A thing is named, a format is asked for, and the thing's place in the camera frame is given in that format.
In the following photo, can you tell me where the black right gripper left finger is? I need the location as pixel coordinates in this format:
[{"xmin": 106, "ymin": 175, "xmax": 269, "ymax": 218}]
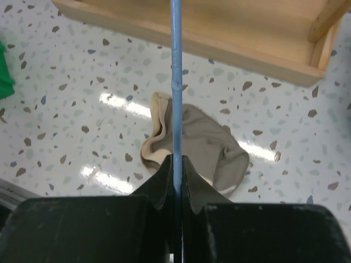
[{"xmin": 1, "ymin": 156, "xmax": 174, "ymax": 262}]

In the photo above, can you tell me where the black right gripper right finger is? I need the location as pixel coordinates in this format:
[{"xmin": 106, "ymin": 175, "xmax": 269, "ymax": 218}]
[{"xmin": 175, "ymin": 156, "xmax": 350, "ymax": 262}]

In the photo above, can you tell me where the grey beige underwear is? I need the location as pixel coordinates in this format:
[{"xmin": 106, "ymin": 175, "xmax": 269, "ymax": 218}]
[{"xmin": 140, "ymin": 92, "xmax": 250, "ymax": 197}]

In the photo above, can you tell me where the blue wire hanger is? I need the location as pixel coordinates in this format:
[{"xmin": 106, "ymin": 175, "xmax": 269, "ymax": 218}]
[{"xmin": 170, "ymin": 0, "xmax": 183, "ymax": 262}]

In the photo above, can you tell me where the green peg basket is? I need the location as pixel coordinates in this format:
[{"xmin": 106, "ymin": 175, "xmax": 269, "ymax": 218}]
[{"xmin": 0, "ymin": 43, "xmax": 15, "ymax": 99}]

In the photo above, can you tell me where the wooden rack base tray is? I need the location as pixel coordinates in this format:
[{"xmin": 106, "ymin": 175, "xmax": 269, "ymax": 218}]
[{"xmin": 54, "ymin": 1, "xmax": 350, "ymax": 87}]

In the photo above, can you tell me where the aluminium extrusion rail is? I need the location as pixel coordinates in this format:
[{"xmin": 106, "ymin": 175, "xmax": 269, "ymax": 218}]
[{"xmin": 1, "ymin": 179, "xmax": 30, "ymax": 210}]

